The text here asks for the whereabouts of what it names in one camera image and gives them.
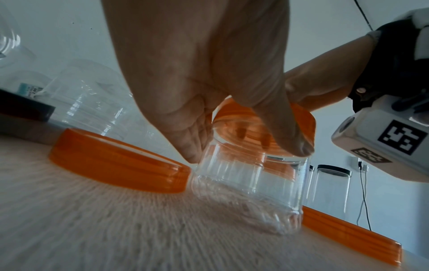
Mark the large black lid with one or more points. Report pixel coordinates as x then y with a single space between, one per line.
23 105

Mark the tall transparent labelled jar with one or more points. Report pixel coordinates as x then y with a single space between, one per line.
310 188
331 195

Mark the large orange lid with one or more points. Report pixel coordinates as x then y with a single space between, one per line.
352 238
117 164

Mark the group of transparent plastic jars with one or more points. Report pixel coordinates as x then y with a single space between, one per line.
87 100

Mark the short transparent jar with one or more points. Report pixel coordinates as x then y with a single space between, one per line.
241 185

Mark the small black lid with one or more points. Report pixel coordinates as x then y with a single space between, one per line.
311 168
334 169

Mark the person's left hand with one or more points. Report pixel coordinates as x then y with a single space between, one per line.
201 53

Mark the white wall socket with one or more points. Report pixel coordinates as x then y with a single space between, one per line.
363 165

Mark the person's right hand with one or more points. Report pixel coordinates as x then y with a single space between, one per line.
328 76

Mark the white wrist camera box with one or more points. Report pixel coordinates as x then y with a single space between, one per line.
368 127

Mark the small orange lid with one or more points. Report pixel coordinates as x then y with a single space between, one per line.
234 116

